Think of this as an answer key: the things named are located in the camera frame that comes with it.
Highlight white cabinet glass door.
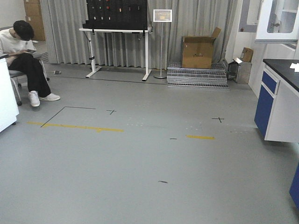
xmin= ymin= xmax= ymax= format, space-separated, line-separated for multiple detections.
xmin=255 ymin=0 xmax=299 ymax=44

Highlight stack of metal grates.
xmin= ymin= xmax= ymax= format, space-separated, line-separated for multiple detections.
xmin=167 ymin=63 xmax=228 ymax=89

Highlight white standing desk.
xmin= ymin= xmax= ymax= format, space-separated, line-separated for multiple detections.
xmin=79 ymin=27 xmax=153 ymax=81

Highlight open cardboard box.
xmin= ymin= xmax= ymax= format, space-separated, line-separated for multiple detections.
xmin=182 ymin=27 xmax=221 ymax=69

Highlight grey curtain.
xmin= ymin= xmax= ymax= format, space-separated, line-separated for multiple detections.
xmin=41 ymin=0 xmax=238 ymax=69

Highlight sign on metal stand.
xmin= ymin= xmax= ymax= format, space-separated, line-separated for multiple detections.
xmin=153 ymin=9 xmax=172 ymax=79

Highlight metal box on floor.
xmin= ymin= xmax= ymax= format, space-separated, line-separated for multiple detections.
xmin=227 ymin=57 xmax=252 ymax=84

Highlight black pegboard panel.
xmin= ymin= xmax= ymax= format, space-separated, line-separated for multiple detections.
xmin=83 ymin=0 xmax=148 ymax=30

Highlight small cardboard box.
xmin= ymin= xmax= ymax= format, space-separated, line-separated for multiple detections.
xmin=240 ymin=47 xmax=253 ymax=63

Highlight blue white lab bench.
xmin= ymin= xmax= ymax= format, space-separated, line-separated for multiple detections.
xmin=254 ymin=59 xmax=299 ymax=143

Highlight white cart left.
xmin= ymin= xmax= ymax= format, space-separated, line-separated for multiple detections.
xmin=0 ymin=53 xmax=19 ymax=132

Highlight grey office chair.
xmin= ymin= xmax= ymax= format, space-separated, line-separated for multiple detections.
xmin=8 ymin=58 xmax=50 ymax=106

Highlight seated person white shirt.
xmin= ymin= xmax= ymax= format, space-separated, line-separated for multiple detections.
xmin=0 ymin=20 xmax=60 ymax=107

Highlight stacked cardboard boxes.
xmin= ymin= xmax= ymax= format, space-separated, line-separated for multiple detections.
xmin=24 ymin=0 xmax=46 ymax=41

